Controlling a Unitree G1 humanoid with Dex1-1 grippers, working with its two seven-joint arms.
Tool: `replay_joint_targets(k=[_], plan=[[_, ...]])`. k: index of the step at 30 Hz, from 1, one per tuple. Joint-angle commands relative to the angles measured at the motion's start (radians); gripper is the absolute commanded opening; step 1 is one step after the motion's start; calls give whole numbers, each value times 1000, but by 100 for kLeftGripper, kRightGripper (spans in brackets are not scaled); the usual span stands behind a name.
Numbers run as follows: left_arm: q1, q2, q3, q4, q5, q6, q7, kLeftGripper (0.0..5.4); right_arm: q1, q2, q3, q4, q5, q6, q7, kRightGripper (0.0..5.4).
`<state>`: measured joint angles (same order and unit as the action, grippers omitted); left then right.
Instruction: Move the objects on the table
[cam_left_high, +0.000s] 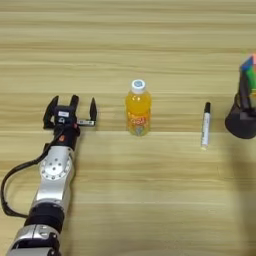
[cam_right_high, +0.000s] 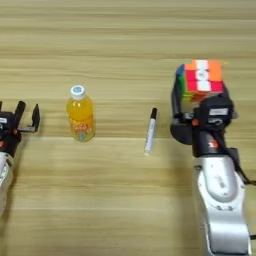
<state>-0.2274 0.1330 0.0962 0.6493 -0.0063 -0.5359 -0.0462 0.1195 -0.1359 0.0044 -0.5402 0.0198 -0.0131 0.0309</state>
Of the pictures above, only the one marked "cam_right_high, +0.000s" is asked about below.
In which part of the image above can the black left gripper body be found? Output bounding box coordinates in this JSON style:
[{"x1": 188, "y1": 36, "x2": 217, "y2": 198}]
[{"x1": 0, "y1": 125, "x2": 34, "y2": 158}]

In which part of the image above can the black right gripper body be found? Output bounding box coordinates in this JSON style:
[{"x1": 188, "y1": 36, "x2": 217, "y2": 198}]
[{"x1": 190, "y1": 111, "x2": 240, "y2": 159}]

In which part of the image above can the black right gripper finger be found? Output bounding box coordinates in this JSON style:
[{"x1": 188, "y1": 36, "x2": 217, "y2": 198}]
[
  {"x1": 170, "y1": 64, "x2": 195, "y2": 123},
  {"x1": 221, "y1": 83, "x2": 234, "y2": 102}
]

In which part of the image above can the colourful Rubik's cube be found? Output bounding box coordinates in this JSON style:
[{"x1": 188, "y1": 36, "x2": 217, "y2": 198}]
[{"x1": 175, "y1": 58, "x2": 225, "y2": 104}]

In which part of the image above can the white marker pen black cap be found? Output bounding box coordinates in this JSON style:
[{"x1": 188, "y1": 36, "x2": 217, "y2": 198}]
[{"x1": 143, "y1": 107, "x2": 159, "y2": 157}]

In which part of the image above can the orange juice bottle white cap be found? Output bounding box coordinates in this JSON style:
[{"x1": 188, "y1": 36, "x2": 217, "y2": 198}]
[{"x1": 65, "y1": 84, "x2": 96, "y2": 143}]

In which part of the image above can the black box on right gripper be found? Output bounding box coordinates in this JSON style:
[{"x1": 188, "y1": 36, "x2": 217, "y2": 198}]
[{"x1": 199, "y1": 95, "x2": 235, "y2": 127}]

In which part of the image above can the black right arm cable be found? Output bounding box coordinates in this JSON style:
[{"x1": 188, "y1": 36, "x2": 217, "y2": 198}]
[{"x1": 213, "y1": 128, "x2": 256, "y2": 186}]

